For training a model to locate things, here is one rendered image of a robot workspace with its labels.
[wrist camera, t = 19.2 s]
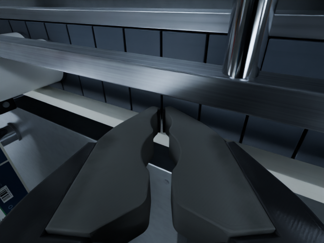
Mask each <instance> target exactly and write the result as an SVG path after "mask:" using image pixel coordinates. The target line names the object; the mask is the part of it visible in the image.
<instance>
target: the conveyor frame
mask: <svg viewBox="0 0 324 243"><path fill-rule="evenodd" d="M230 14H231V9H168V8H96V7H23V6H0V19H9V20H23V21H37V22H51V23H65V24H79V25H93V26H107V27H127V28H141V29H155V30H169V31H183V32H197V33H211V34H226V35H227V34H228V29H229V23H230ZM269 38H282V39H296V40H310V41H324V11H314V10H276V11H275V15H274V19H273V22H272V26H271V30H270V35H269Z"/></svg>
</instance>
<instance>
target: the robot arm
mask: <svg viewBox="0 0 324 243"><path fill-rule="evenodd" d="M161 122H162V130H163V133H166V135H167V136H168V137H169V157H170V159H171V160H172V161H173V162H174V163H175V165H176V166H175V168H174V169H173V171H172V179H171V209H172V222H173V226H174V229H175V230H176V231H177V232H178V233H179V234H181V235H182V236H184V237H185V238H187V239H189V240H190V241H192V242H193V243H324V224H323V223H322V222H321V220H320V219H319V218H318V217H317V216H316V215H315V214H314V212H313V211H312V210H311V209H310V208H309V207H308V206H307V205H306V204H305V203H304V202H303V201H302V200H301V199H300V198H299V197H298V196H297V195H296V194H294V193H293V192H292V190H290V189H289V188H288V187H287V186H286V185H285V184H284V183H282V182H281V181H280V180H279V179H278V178H276V177H275V176H274V175H273V174H272V173H271V172H269V171H268V170H267V169H266V168H265V167H263V166H262V165H261V164H260V163H259V162H257V161H256V160H255V159H254V158H253V157H252V156H250V155H249V154H248V153H247V152H246V151H244V150H243V149H242V148H241V147H240V146H239V145H237V144H236V143H235V142H227V141H226V140H224V139H223V138H222V137H221V136H220V135H219V134H217V133H216V132H215V131H214V130H212V129H211V128H209V127H208V126H207V125H205V124H203V123H202V122H200V121H198V120H196V119H194V118H192V117H191V116H189V115H187V114H185V113H183V112H181V111H179V110H177V109H176V108H174V107H165V108H158V107H149V108H148V109H146V110H144V111H142V112H140V113H138V114H136V115H134V116H133V117H131V118H129V119H127V120H125V121H123V122H122V123H120V124H118V125H117V126H115V127H114V128H112V129H111V130H110V131H108V132H107V133H106V134H104V135H103V136H102V137H101V138H100V139H99V140H98V141H96V142H95V143H94V142H88V143H87V144H86V145H85V146H83V147H82V148H81V149H80V150H79V151H77V152H76V153H75V154H74V155H73V156H71V157H70V158H69V159H68V160H67V161H65V162H64V163H63V164H62V165H61V166H59V167H58V168H57V169H56V170H55V171H53V172H52V173H51V174H50V175H49V176H48V177H46V178H45V179H44V180H43V181H42V182H40V183H39V184H38V185H37V186H36V187H35V188H34V189H33V190H31V191H30V192H29V193H28V194H27V195H26V196H25V197H24V198H23V199H22V200H21V201H20V202H19V203H18V204H17V205H16V206H15V207H14V208H13V209H12V210H11V211H10V212H9V213H8V214H7V215H6V217H5V218H4V219H3V220H2V221H1V222H0V243H128V242H130V241H131V240H133V239H134V238H136V237H138V236H139V235H141V234H142V233H144V232H145V231H146V229H147V228H148V226H149V217H150V207H151V193H150V177H149V171H148V169H147V168H146V166H147V165H148V163H149V162H150V161H151V160H152V158H153V157H154V143H153V139H154V137H155V136H156V135H157V134H158V133H160V132H161Z"/></svg>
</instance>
